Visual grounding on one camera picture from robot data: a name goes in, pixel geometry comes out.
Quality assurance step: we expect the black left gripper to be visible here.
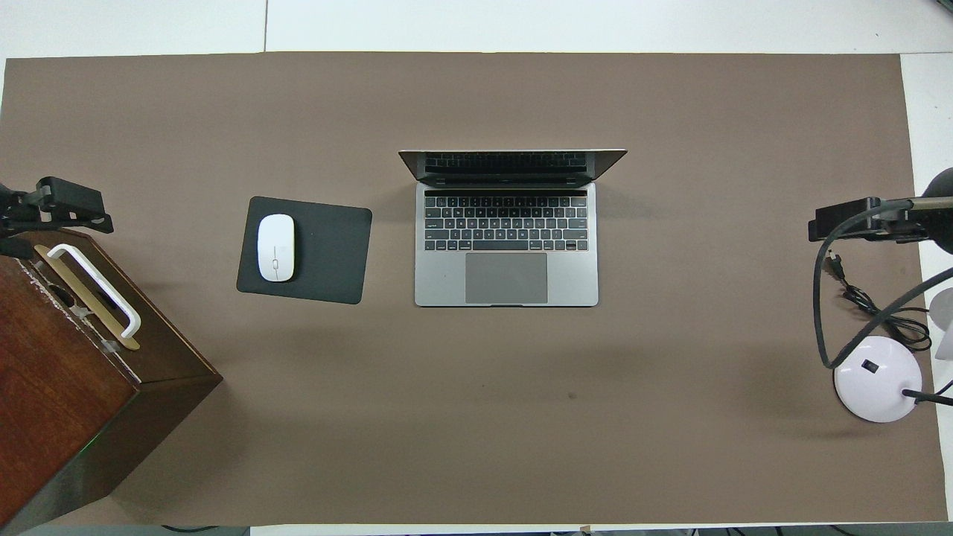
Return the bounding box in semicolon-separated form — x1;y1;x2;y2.
0;176;115;258

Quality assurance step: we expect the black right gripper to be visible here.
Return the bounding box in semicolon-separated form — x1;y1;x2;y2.
809;167;953;255

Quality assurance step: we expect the silver laptop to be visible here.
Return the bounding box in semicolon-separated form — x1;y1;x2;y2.
398;148;628;308

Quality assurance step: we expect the white desk lamp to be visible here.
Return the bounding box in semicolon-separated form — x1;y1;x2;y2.
833;287;953;424

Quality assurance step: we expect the dark wooden box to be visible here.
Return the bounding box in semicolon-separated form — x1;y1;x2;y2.
0;229;224;535

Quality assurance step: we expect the white computer mouse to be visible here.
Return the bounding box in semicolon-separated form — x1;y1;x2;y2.
257;214;296;283

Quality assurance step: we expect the black mouse pad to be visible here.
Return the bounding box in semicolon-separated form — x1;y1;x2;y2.
236;196;373;305

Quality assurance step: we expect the brown table mat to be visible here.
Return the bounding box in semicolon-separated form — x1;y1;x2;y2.
0;51;948;528

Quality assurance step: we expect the black lamp power cable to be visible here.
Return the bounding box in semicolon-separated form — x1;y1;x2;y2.
825;252;933;352

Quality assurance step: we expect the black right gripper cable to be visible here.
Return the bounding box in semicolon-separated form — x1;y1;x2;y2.
813;197;953;371

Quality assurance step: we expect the white box handle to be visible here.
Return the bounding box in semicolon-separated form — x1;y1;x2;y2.
46;243;142;339

